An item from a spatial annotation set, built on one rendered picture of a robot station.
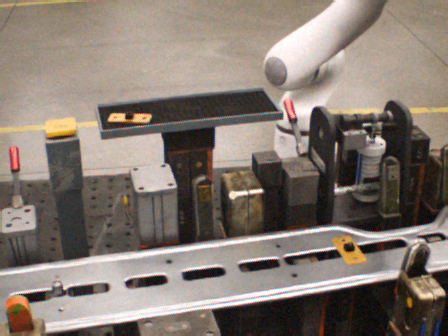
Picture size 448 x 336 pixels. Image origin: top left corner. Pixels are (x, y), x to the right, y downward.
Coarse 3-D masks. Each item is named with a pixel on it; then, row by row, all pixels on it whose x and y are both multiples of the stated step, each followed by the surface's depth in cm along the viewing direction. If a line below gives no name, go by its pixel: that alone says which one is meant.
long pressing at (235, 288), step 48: (240, 240) 138; (288, 240) 139; (384, 240) 140; (0, 288) 122; (48, 288) 123; (144, 288) 125; (192, 288) 125; (240, 288) 126; (288, 288) 126; (336, 288) 128
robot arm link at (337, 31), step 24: (336, 0) 162; (360, 0) 154; (384, 0) 148; (312, 24) 168; (336, 24) 163; (360, 24) 161; (288, 48) 170; (312, 48) 168; (336, 48) 167; (288, 72) 171; (312, 72) 171
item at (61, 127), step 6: (48, 120) 143; (54, 120) 144; (60, 120) 144; (66, 120) 144; (72, 120) 144; (48, 126) 141; (54, 126) 141; (60, 126) 141; (66, 126) 141; (72, 126) 141; (48, 132) 139; (54, 132) 139; (60, 132) 140; (66, 132) 140; (72, 132) 140
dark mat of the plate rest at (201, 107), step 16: (208, 96) 155; (224, 96) 156; (240, 96) 156; (256, 96) 156; (112, 112) 147; (144, 112) 148; (160, 112) 148; (176, 112) 148; (192, 112) 148; (208, 112) 148; (224, 112) 149; (240, 112) 149; (256, 112) 149; (112, 128) 141
